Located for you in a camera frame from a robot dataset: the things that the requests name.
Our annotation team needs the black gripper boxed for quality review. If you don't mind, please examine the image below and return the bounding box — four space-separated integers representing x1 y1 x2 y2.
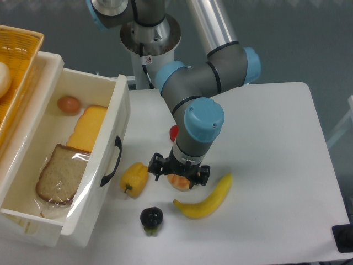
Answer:
148 153 211 189

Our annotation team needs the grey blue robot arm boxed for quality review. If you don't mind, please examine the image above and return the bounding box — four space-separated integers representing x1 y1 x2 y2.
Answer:
86 1 261 186

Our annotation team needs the white drawer cabinet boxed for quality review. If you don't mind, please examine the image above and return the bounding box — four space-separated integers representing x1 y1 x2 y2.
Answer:
1 52 64 247

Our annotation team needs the glazed donut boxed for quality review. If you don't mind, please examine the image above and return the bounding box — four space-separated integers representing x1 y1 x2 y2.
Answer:
167 174 190 192

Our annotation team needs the red bell pepper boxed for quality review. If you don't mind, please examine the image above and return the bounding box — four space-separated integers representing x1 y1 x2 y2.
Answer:
169 125 179 142

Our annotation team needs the yellow bell pepper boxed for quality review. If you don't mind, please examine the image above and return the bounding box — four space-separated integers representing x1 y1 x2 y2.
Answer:
119 162 149 198

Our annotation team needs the yellow banana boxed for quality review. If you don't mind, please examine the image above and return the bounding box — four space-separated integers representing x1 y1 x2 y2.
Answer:
173 173 233 219

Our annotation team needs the yellow toast slice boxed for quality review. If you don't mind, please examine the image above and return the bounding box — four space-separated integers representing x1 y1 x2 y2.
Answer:
66 105 107 152

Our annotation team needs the brown bread slice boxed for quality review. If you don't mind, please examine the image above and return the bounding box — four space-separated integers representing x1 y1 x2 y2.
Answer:
35 144 90 205

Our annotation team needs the brown egg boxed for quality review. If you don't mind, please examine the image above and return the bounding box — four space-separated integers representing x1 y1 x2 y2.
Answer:
57 96 81 114

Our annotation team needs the black device at edge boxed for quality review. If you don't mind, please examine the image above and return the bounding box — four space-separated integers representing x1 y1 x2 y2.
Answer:
331 224 352 253

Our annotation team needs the white bread bun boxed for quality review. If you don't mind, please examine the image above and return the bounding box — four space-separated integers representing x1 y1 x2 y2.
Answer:
0 62 12 98

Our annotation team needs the yellow woven basket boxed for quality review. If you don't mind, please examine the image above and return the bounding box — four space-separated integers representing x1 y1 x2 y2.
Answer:
1 25 44 142

